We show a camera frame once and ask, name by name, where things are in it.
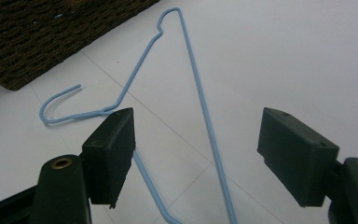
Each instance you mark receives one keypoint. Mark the brown woven basket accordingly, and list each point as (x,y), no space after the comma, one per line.
(28,40)

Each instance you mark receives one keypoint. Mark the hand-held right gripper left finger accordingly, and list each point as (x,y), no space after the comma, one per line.
(105,161)

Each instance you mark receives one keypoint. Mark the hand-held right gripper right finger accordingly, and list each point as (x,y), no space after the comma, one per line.
(298,158)

